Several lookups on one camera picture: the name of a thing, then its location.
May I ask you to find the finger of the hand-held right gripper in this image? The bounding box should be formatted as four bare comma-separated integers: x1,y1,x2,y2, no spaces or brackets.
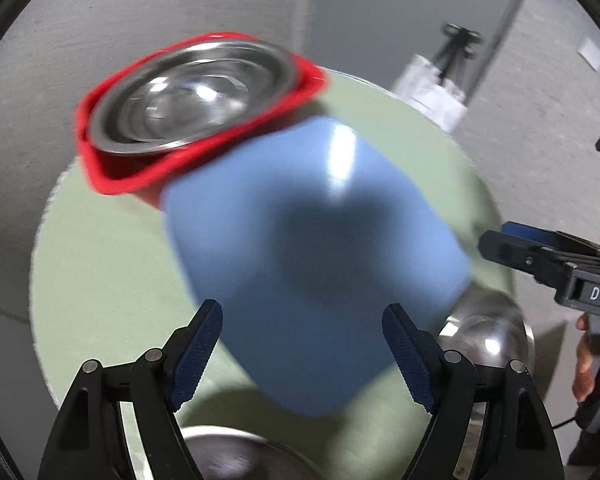
479,230,576,287
500,222,600,264

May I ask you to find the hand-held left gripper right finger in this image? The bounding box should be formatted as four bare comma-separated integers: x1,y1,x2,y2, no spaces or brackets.
382,303,565,480

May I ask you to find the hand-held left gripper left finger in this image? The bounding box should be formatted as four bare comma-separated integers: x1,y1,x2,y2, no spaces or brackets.
39,299,224,480

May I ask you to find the blue square plate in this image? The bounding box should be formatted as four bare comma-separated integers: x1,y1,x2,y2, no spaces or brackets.
161,116,472,418

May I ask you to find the person's right hand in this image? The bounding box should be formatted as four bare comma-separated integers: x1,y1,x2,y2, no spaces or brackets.
572,312,600,402

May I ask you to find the upturned steel bowl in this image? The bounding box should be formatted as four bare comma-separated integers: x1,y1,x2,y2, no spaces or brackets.
437,292,537,377

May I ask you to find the white paper sheet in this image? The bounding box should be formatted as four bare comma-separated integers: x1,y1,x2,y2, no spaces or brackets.
577,37,600,70

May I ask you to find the red square bowl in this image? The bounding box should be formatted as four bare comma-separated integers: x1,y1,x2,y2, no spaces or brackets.
76,31,328,209

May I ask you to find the black tripod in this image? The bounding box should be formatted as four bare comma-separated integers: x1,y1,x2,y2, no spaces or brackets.
432,22,485,82

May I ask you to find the steel round plate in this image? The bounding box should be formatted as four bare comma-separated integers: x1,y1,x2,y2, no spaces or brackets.
87,40,301,155

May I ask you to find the black cable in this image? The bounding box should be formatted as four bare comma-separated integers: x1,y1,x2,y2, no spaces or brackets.
550,410,583,431

